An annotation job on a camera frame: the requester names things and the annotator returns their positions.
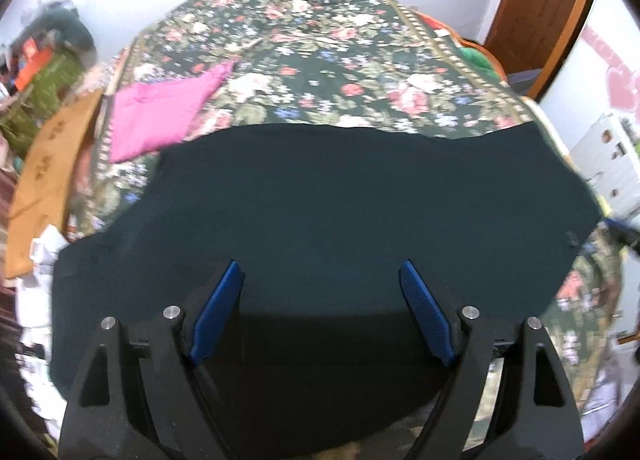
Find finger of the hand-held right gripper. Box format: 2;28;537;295
602;217;640;257

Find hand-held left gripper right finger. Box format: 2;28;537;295
398;259;586;460

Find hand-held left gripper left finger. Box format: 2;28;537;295
59;257;246;460

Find black pants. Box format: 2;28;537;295
49;123;603;458

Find white cabinet with pink sticker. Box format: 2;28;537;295
537;0;640;222

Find white crumpled papers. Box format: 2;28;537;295
15;224;72;391

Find pink cloth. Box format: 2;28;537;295
107;60;236;164

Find wooden lap desk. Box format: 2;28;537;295
5;88;104;281

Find red and green blanket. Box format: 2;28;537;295
415;10;512;87

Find wooden door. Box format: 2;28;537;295
482;0;601;101

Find floral bedspread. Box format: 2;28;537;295
75;0;626;441

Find green patterned storage bag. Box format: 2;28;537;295
0;50;87;162

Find orange box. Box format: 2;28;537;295
14;48;54;90

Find grey long pillow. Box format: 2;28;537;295
40;0;99;67

